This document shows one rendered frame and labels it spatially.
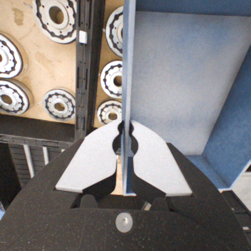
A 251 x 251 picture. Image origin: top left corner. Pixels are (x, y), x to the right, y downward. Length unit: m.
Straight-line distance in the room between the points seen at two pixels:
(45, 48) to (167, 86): 0.35
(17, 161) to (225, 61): 0.72
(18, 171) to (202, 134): 0.71
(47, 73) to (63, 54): 0.08
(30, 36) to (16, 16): 0.04
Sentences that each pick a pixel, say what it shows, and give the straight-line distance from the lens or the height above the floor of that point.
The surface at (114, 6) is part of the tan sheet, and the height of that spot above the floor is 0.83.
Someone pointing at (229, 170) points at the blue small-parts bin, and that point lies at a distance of 0.23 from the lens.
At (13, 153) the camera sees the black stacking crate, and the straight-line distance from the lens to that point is 0.68.
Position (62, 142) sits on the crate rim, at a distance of 0.41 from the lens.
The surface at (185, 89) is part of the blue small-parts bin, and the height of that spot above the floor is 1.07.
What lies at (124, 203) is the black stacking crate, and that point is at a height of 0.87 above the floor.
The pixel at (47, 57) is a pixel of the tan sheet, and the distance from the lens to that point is 0.44.
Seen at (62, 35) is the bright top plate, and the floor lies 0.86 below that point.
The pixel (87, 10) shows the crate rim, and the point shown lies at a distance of 0.31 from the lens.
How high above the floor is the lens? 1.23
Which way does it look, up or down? 60 degrees down
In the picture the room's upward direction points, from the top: 173 degrees clockwise
